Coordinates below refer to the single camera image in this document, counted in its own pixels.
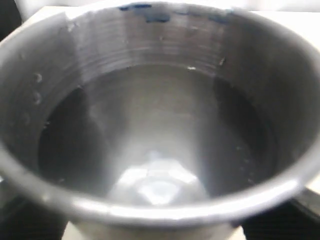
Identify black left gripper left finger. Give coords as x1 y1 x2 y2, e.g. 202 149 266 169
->
0 192 68 240

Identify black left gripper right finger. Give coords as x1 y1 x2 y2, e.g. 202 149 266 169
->
241 189 320 240

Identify stainless steel cup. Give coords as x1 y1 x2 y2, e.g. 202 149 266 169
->
0 0 320 240

